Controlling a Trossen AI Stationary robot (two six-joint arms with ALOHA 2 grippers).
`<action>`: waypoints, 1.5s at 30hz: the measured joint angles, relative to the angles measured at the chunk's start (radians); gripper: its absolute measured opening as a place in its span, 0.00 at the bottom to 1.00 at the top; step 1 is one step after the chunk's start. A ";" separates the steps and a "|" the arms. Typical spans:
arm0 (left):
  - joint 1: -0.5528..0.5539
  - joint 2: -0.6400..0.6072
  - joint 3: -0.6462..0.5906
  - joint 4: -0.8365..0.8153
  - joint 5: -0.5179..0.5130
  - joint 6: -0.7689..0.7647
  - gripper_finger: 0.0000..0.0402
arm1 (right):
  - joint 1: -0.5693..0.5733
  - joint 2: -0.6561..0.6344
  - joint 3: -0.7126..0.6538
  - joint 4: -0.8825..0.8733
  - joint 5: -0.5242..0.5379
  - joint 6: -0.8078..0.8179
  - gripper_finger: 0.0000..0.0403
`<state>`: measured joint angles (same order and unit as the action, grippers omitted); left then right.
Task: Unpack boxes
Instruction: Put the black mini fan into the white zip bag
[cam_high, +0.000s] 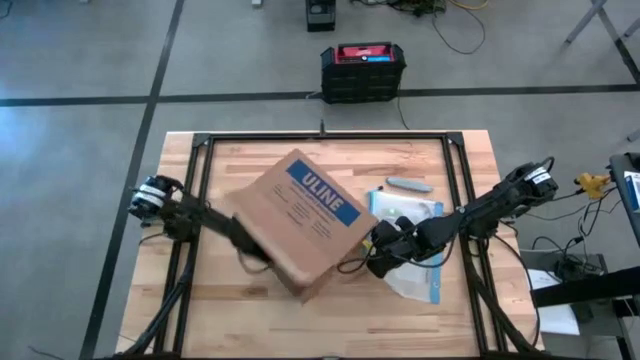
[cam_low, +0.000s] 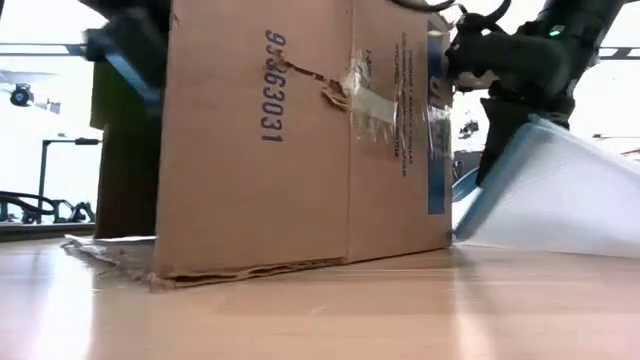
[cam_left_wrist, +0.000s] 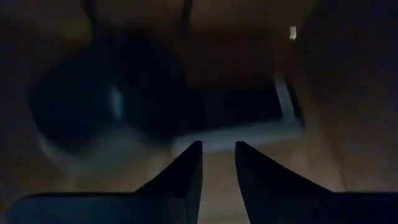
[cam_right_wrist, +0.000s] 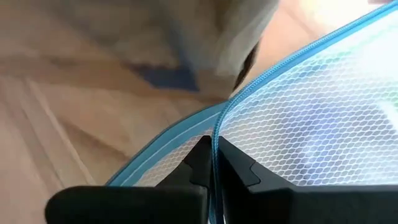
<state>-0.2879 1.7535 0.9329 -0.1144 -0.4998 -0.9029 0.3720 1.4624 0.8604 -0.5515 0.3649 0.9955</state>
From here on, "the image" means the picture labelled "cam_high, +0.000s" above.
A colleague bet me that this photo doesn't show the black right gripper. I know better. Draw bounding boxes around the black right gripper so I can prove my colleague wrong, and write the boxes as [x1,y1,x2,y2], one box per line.
[367,219,419,280]

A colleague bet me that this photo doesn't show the white mesh pouch blue trim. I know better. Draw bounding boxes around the white mesh pouch blue trim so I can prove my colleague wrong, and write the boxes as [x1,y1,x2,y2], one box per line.
[367,186,446,306]

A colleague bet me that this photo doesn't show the grey utility knife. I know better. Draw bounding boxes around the grey utility knife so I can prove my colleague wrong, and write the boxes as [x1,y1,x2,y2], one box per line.
[385,175,435,194]

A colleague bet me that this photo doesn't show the brown cardboard box blue print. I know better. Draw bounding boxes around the brown cardboard box blue print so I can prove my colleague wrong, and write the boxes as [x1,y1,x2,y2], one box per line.
[222,147,380,305]

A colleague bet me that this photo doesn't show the red and black tool case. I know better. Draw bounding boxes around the red and black tool case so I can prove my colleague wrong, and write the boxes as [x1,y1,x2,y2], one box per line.
[319,41,408,105]

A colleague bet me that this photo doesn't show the white paper sheet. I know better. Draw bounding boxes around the white paper sheet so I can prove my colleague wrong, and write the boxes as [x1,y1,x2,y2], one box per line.
[528,268,581,336]

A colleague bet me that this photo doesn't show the black power adapter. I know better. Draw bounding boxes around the black power adapter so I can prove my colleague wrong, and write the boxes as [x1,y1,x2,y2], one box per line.
[553,253,604,279]

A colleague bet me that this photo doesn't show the black bar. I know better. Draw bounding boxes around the black bar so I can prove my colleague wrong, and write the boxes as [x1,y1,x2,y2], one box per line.
[531,266,640,309]

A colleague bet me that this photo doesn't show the black floor box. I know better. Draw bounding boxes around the black floor box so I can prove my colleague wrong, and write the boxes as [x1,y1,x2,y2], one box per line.
[305,0,337,33]

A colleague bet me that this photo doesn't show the dark side desk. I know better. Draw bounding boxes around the dark side desk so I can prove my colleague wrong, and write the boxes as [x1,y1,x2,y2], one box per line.
[608,151,640,249]

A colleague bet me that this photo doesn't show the blue and white box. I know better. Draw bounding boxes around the blue and white box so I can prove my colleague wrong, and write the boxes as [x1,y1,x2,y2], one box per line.
[623,170,640,215]

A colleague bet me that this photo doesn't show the grey table legs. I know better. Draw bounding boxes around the grey table legs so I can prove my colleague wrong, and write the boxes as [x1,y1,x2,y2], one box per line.
[565,0,640,85]

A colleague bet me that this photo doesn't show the black aluminium table frame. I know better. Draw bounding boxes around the black aluminium table frame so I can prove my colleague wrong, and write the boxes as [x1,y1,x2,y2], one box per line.
[149,130,544,360]

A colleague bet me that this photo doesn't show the black power cable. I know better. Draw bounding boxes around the black power cable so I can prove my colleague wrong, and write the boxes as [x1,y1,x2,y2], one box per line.
[396,97,412,131]

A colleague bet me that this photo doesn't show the tangled floor cables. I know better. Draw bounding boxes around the tangled floor cables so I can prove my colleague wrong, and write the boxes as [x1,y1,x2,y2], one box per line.
[349,0,489,56]

